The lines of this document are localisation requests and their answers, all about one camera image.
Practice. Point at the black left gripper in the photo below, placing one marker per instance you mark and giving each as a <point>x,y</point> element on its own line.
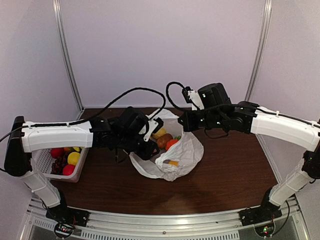
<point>146,153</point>

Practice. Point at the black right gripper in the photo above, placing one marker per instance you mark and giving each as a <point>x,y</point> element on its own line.
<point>188,125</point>

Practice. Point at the white plastic bag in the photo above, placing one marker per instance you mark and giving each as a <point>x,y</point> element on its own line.
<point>188,151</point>

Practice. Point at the yellow banana bunch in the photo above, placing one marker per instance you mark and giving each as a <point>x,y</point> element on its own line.
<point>77,149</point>

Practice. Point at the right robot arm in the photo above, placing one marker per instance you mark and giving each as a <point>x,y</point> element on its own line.
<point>251,118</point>

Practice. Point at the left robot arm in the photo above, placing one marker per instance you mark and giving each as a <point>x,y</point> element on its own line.
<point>26,137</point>

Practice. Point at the pale yellow bumpy fruit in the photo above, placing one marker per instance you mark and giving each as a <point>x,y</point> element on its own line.
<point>159,133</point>

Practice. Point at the brown kiwi fruit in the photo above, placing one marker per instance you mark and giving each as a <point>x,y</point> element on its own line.
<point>162,140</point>

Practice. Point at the green fruit in bag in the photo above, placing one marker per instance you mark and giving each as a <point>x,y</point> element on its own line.
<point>178,137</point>

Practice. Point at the yellow fruit lower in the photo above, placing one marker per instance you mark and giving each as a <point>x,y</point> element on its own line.
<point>73,158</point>

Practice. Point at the red fruit lower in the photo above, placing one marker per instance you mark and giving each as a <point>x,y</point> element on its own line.
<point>68,170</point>

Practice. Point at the red fruit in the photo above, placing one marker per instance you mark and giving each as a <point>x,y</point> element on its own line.
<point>68,170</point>
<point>57,152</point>

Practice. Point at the red fruit upper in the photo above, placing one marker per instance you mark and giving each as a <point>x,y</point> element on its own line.
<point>57,152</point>

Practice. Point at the yellow orange mango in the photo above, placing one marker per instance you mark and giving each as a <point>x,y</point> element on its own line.
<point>173,163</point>

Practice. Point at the dark purple grapes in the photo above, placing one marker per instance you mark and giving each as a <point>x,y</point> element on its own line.
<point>59,164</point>

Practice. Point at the white perforated plastic basket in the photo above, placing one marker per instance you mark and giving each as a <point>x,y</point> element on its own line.
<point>43,161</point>

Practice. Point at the left circuit board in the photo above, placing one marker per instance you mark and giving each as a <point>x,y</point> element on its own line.
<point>63,230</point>

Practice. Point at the circuit board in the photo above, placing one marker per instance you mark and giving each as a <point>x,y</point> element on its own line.
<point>63,230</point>
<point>265,230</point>

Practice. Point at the right circuit board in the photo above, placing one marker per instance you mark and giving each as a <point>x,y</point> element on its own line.
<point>265,230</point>

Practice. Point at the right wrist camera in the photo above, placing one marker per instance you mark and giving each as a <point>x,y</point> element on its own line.
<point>192,97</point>

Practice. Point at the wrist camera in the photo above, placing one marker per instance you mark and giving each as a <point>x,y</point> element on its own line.
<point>192,97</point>
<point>150,127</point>

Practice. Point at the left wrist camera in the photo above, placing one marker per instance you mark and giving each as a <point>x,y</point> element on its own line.
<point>150,127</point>

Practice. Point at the front aluminium rail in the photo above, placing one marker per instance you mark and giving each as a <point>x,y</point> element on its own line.
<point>223,225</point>

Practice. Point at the right aluminium frame post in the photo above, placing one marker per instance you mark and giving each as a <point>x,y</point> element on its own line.
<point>263,36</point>

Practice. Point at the aluminium frame post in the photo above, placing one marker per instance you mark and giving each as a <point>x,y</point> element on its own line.
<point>65,53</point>
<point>263,36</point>

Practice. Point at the left aluminium frame post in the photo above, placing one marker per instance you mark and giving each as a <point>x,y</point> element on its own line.
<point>65,53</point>

